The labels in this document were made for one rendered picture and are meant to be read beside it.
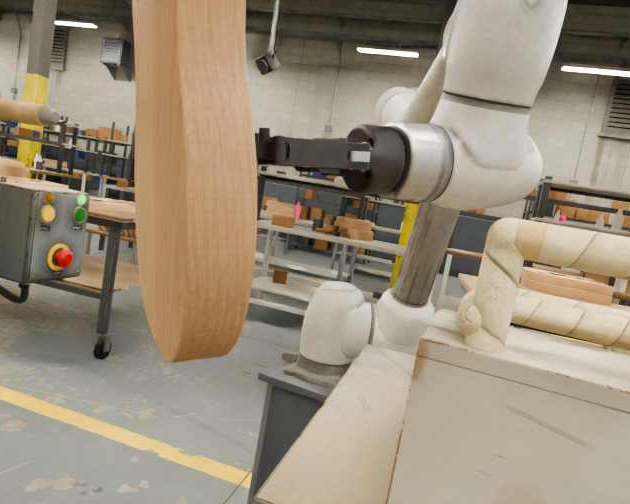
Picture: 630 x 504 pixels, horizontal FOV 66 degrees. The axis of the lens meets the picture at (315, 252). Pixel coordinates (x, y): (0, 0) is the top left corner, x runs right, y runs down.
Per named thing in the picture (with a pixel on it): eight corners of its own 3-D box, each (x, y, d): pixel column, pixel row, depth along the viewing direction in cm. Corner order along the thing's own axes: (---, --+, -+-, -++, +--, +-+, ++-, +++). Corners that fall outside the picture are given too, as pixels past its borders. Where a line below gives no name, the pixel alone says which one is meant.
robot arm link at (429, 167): (400, 199, 61) (360, 198, 59) (406, 126, 60) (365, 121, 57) (448, 205, 53) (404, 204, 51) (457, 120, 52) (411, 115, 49)
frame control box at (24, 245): (-91, 290, 101) (-80, 168, 98) (1, 279, 122) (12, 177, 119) (-1, 317, 95) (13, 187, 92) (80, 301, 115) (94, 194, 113)
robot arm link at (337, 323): (297, 342, 148) (310, 273, 146) (355, 352, 150) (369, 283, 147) (298, 360, 132) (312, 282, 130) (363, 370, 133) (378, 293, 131)
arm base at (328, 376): (296, 354, 155) (299, 337, 154) (360, 375, 146) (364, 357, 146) (268, 368, 138) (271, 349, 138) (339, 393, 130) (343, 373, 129)
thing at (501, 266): (463, 345, 40) (488, 233, 39) (464, 337, 43) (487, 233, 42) (504, 355, 39) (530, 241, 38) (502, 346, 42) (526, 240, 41)
